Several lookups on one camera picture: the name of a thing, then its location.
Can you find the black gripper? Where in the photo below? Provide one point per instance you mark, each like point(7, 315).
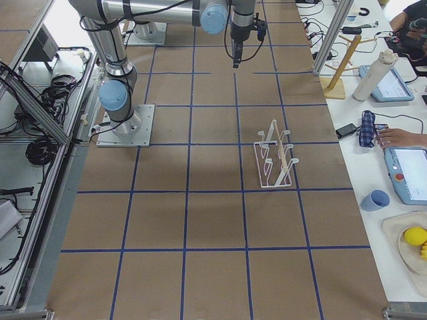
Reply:
point(239, 32)

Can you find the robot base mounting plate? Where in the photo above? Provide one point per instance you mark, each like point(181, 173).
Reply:
point(141, 133)

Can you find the blue cup on side table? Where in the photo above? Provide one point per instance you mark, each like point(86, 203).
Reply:
point(375, 200)

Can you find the person's hand on table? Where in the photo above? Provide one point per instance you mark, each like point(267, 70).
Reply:
point(400, 138)

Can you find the wooden mug tree stand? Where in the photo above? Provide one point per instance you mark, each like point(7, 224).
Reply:
point(333, 88)

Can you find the black power adapter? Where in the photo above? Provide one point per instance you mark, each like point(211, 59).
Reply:
point(346, 130)

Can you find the white paper roll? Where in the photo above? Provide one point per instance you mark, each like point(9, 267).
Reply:
point(376, 72)

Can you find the blue plaid cloth bag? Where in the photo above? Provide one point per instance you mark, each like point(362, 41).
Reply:
point(367, 129)

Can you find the upper teach pendant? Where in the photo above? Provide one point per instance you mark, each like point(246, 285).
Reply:
point(392, 88)

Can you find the teach pendant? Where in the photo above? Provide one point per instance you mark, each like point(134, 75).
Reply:
point(392, 88)
point(407, 171)

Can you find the grey metal box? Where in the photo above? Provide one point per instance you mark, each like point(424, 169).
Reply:
point(43, 48)

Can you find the lower teach pendant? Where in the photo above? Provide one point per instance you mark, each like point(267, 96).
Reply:
point(407, 171)

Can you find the beige tray on side table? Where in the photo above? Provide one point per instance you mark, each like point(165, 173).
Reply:
point(393, 228)

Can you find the yellow lemon toy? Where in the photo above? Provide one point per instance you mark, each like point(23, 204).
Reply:
point(415, 236)

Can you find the beige bowl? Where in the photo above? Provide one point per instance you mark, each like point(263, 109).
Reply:
point(413, 256)

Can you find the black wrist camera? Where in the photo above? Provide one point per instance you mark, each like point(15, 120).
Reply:
point(262, 28)

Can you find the white wire cup rack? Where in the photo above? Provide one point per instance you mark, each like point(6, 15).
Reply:
point(273, 158)

